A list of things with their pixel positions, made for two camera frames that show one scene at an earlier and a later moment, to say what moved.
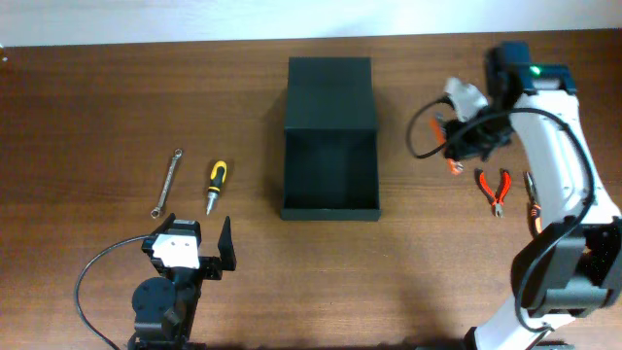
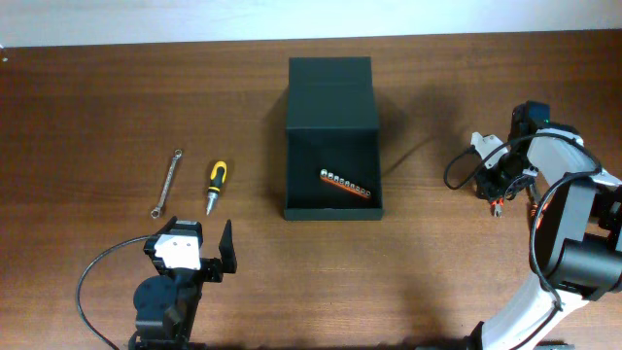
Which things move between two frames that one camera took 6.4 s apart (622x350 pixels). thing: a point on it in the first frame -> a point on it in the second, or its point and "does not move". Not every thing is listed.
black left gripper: [205, 264] does not move
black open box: [330, 141] does not move
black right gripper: [463, 143] -> [499, 187]
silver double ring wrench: [156, 211] does not move
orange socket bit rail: [436, 124] -> [337, 181]
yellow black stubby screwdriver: [218, 175] does not move
